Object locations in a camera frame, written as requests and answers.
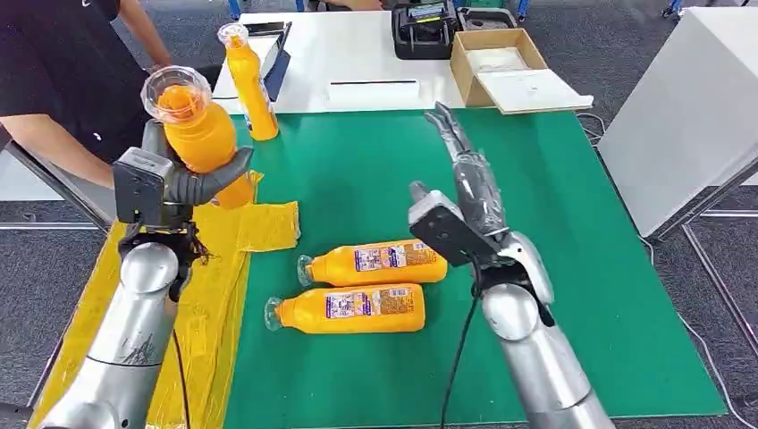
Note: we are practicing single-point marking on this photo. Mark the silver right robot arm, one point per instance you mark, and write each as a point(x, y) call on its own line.
point(539, 355)

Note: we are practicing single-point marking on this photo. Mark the white foam sheet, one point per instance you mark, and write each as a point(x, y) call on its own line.
point(497, 59)

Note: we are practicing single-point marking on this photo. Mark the black phone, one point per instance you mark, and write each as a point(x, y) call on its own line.
point(263, 28)

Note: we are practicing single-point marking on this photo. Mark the blue metal frame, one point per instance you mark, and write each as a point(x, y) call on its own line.
point(235, 7)

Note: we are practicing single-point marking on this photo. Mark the person beside table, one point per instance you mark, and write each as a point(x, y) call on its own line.
point(53, 59)

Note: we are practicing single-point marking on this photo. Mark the blue caster leg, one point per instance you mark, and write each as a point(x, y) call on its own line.
point(673, 6)

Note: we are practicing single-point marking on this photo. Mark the yellow plastic sheet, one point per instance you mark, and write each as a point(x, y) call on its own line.
point(219, 278)

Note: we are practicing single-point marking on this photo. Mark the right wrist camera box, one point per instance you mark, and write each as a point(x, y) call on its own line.
point(447, 231)

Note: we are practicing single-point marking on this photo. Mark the white desk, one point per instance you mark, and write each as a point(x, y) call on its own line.
point(349, 47)

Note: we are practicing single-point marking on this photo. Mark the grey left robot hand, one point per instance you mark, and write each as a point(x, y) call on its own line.
point(207, 183)

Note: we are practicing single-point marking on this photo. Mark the open cardboard box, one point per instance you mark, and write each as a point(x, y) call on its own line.
point(462, 74)

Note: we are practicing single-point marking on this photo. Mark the green crate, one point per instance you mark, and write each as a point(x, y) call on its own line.
point(491, 3)

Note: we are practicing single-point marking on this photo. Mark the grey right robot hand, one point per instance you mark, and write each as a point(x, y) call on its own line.
point(476, 189)

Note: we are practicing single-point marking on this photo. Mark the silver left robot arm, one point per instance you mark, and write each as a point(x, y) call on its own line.
point(127, 337)

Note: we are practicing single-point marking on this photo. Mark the green table mat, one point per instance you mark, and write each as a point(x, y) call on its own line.
point(562, 237)

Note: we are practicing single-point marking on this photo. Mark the white side table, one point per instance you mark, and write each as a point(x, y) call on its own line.
point(681, 112)

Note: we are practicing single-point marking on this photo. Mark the orange drink bottle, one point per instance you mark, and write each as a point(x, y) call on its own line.
point(251, 83)
point(302, 314)
point(198, 139)
point(331, 267)

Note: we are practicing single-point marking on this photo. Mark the black plastic tray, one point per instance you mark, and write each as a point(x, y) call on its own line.
point(485, 19)

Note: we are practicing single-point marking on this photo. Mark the person across desk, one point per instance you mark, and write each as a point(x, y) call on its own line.
point(355, 3)

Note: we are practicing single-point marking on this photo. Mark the black label printer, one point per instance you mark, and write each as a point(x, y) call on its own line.
point(423, 41)

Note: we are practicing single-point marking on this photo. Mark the tablet with blue cover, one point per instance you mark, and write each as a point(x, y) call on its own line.
point(278, 74)

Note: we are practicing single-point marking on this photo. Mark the white flat board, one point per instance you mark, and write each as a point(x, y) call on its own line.
point(533, 89)

